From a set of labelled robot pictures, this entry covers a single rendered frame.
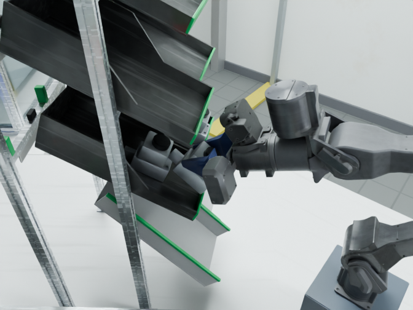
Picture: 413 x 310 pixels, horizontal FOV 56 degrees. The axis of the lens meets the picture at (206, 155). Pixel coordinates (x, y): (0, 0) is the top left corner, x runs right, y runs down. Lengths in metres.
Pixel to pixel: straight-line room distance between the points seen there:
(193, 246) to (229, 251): 0.22
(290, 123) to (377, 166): 0.12
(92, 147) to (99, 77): 0.15
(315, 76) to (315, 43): 0.26
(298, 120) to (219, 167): 0.12
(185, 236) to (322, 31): 2.45
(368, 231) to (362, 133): 0.18
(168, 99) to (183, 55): 0.16
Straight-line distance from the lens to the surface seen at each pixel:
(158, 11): 0.46
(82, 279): 1.02
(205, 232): 0.86
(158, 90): 0.60
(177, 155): 0.65
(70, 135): 0.61
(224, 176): 0.53
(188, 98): 0.62
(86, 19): 0.47
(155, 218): 0.77
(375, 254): 0.65
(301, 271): 1.02
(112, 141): 0.54
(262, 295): 0.96
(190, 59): 0.74
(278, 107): 0.51
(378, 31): 2.93
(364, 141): 0.54
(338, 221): 1.14
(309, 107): 0.52
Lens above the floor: 1.69
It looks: 40 degrees down
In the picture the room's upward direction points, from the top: straight up
